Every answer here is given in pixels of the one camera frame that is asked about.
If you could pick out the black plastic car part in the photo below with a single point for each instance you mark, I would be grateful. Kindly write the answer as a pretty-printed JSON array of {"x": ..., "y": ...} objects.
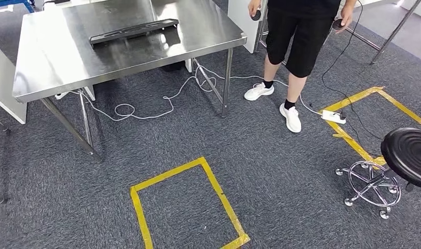
[{"x": 134, "y": 31}]

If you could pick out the stainless steel workbench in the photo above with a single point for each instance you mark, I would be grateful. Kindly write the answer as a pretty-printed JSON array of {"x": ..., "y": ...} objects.
[{"x": 127, "y": 58}]

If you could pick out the blue steel shelf rack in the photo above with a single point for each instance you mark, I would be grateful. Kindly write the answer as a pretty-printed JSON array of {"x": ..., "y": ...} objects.
[{"x": 10, "y": 2}]

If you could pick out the black backpack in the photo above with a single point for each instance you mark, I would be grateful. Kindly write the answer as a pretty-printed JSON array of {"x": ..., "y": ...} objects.
[{"x": 172, "y": 66}]

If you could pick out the white panel desk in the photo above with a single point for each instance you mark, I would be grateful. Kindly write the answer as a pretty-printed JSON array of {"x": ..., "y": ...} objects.
[{"x": 241, "y": 17}]

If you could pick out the person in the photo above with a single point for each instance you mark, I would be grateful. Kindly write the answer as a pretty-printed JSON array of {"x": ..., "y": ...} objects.
[{"x": 299, "y": 37}]

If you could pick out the black swivel stool chrome base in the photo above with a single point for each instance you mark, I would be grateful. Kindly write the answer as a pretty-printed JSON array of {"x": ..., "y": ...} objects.
[{"x": 408, "y": 154}]

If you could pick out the white desk with steel legs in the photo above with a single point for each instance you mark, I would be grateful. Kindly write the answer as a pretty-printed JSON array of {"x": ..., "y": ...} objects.
[{"x": 4, "y": 92}]

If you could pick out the steel frame table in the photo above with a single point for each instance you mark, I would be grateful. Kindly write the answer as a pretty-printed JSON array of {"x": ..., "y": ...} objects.
[{"x": 396, "y": 31}]

